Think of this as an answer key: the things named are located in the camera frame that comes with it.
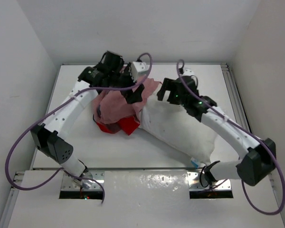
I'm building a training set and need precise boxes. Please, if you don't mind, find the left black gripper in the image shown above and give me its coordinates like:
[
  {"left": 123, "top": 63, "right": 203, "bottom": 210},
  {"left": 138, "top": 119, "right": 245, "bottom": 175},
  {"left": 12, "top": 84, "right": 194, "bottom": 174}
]
[{"left": 108, "top": 63, "right": 143, "bottom": 103}]

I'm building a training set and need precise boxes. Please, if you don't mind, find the red patterned pillowcase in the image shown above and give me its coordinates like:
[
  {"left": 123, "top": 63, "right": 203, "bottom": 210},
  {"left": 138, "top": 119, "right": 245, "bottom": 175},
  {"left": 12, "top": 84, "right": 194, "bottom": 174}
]
[{"left": 92, "top": 78, "right": 162, "bottom": 135}]

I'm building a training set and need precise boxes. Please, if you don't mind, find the white pillow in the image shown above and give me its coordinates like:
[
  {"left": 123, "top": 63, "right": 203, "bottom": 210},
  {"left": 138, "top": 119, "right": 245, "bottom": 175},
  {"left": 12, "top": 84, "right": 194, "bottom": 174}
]
[{"left": 139, "top": 95, "right": 218, "bottom": 167}]

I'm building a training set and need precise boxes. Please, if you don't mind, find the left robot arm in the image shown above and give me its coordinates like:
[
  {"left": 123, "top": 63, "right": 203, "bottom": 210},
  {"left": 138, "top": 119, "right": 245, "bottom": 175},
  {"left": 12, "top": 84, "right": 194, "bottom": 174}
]
[{"left": 30, "top": 51, "right": 150, "bottom": 180}]

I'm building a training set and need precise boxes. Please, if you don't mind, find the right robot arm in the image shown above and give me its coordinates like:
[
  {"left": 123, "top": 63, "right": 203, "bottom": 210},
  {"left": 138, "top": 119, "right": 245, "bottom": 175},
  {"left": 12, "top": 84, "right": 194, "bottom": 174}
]
[{"left": 157, "top": 76, "right": 276, "bottom": 186}]

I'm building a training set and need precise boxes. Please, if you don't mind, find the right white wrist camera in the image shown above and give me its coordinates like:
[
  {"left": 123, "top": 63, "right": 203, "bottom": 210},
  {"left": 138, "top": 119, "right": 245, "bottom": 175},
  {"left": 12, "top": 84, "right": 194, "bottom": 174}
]
[{"left": 181, "top": 68, "right": 195, "bottom": 76}]

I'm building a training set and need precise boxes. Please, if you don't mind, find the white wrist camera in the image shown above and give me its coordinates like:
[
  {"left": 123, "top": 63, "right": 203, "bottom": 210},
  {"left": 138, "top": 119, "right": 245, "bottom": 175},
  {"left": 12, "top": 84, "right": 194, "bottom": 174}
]
[
  {"left": 181, "top": 68, "right": 195, "bottom": 76},
  {"left": 130, "top": 62, "right": 149, "bottom": 82}
]

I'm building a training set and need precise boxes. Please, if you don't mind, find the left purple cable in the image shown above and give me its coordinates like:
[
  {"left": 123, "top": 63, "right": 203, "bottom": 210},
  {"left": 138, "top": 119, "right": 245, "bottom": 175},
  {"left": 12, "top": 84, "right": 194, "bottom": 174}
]
[{"left": 5, "top": 52, "right": 154, "bottom": 204}]

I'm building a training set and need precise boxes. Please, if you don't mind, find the purple cable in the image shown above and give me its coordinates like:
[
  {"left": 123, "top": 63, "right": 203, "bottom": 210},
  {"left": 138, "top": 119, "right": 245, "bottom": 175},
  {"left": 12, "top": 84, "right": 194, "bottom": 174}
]
[
  {"left": 177, "top": 59, "right": 285, "bottom": 216},
  {"left": 5, "top": 52, "right": 154, "bottom": 204}
]

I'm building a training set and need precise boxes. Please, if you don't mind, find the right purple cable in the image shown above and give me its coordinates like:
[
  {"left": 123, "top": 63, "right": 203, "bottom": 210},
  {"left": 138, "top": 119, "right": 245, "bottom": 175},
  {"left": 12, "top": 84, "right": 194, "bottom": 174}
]
[{"left": 177, "top": 59, "right": 285, "bottom": 216}]

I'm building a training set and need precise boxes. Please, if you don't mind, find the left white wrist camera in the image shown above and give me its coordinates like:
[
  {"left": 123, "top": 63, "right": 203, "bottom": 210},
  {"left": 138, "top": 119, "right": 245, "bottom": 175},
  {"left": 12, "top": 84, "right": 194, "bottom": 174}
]
[{"left": 130, "top": 62, "right": 149, "bottom": 82}]

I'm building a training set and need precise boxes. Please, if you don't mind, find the aluminium frame rail right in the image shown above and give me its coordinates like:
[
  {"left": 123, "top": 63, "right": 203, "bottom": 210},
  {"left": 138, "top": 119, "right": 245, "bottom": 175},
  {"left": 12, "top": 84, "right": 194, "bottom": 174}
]
[{"left": 220, "top": 63, "right": 251, "bottom": 132}]

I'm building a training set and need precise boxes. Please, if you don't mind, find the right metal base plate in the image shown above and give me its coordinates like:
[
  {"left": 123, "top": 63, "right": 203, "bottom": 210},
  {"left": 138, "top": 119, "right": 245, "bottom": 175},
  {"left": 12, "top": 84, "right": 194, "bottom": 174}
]
[{"left": 187, "top": 169, "right": 232, "bottom": 193}]

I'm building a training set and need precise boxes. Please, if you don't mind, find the metal base plate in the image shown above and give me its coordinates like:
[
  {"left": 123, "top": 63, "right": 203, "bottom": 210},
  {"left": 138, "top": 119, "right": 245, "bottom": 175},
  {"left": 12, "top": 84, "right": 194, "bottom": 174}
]
[
  {"left": 61, "top": 171, "right": 105, "bottom": 192},
  {"left": 187, "top": 169, "right": 232, "bottom": 193}
]

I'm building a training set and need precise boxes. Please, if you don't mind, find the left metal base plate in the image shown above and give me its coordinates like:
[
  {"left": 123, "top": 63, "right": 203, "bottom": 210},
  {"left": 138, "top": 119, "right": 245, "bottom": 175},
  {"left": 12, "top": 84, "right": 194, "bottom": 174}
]
[{"left": 61, "top": 171, "right": 105, "bottom": 192}]

